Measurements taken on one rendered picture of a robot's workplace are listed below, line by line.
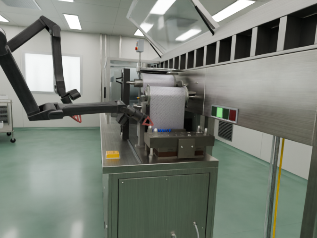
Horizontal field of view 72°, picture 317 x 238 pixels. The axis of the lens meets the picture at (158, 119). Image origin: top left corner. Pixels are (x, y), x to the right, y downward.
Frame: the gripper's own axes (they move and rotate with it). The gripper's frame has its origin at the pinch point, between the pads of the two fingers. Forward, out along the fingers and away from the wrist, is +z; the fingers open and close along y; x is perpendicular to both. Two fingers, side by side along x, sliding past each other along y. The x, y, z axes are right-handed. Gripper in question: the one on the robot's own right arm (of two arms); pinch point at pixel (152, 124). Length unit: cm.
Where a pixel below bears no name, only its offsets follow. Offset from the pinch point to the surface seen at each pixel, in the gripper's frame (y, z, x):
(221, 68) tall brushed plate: 27, 9, 46
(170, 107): 0.2, 4.2, 15.5
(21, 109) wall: -556, -183, -166
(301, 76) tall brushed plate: 77, 12, 40
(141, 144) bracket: -7.8, 3.2, -15.8
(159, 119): 0.2, 2.5, 5.1
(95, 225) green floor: -63, 23, -111
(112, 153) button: 12.6, -14.8, -25.5
